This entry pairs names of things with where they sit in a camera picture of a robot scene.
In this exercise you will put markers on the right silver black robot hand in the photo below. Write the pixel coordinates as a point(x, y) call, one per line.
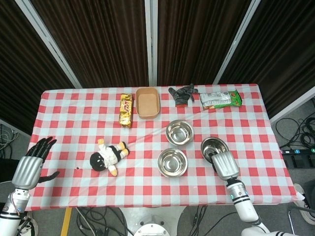
point(225, 166)

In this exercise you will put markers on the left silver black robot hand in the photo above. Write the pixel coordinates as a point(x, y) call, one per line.
point(27, 172)

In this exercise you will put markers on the stainless steel bowl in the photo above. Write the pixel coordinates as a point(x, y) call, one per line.
point(179, 132)
point(216, 145)
point(172, 162)

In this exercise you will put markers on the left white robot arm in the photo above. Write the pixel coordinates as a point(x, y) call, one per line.
point(11, 211)

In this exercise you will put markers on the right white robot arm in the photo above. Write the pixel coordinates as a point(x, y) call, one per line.
point(243, 204)

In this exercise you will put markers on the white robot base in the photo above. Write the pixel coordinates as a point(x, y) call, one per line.
point(152, 216)

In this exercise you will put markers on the red white checkered tablecloth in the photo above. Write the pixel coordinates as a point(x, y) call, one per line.
point(73, 110)

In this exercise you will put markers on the white black sneaker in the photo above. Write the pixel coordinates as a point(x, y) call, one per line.
point(29, 225)
point(305, 204)

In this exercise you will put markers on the green silver snack packet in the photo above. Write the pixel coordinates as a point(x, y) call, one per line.
point(219, 99)

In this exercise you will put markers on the black foot pedal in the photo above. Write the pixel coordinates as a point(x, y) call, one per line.
point(300, 161)

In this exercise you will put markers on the black power strip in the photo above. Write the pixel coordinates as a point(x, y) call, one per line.
point(299, 151)

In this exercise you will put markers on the black work glove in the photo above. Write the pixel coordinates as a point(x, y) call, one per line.
point(181, 96)

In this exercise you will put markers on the black headed plush doll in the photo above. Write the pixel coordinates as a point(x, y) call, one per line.
point(108, 157)

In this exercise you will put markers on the brown paper food box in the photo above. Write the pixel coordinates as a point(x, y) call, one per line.
point(147, 103)

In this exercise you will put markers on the dark brown curtain panel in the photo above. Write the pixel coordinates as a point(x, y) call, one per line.
point(98, 41)
point(22, 61)
point(197, 41)
point(278, 49)

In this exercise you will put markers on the gold snack bar wrapper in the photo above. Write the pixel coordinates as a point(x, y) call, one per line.
point(126, 110)

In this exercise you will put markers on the white partition frame rail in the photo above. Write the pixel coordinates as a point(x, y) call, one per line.
point(292, 105)

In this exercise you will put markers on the white partition frame post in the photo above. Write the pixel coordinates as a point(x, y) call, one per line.
point(150, 41)
point(46, 41)
point(236, 41)

